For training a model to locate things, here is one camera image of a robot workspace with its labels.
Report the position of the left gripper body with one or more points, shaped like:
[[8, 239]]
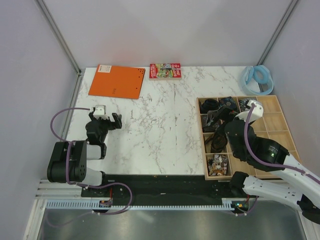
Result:
[[105, 124]]

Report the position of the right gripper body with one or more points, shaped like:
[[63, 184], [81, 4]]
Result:
[[225, 114]]

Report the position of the brown tie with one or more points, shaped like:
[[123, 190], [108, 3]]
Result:
[[215, 143]]

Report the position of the black orange floral tie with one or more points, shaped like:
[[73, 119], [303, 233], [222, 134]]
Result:
[[211, 127]]

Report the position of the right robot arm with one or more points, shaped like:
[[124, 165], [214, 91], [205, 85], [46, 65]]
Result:
[[264, 154]]

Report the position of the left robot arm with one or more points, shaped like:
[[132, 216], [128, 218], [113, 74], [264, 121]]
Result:
[[68, 161]]

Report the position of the rolled dark teal tie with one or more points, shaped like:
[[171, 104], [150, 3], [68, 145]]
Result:
[[209, 105]]

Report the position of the rolled blue floral tie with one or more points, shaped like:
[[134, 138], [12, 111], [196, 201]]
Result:
[[228, 102]]

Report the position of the rolled grey paisley tie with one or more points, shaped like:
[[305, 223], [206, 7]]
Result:
[[244, 104]]

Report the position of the orange board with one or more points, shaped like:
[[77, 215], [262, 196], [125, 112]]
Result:
[[117, 82]]

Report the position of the wooden compartment tray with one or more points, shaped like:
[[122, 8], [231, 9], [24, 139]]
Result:
[[272, 125]]

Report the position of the light blue headband device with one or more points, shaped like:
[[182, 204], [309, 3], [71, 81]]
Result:
[[261, 75]]

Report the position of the rolled multicolour patterned tie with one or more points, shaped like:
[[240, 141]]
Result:
[[217, 165]]

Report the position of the red green book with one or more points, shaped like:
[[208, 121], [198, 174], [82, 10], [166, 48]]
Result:
[[162, 71]]

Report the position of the white cable duct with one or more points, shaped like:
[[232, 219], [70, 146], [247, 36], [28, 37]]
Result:
[[90, 204]]

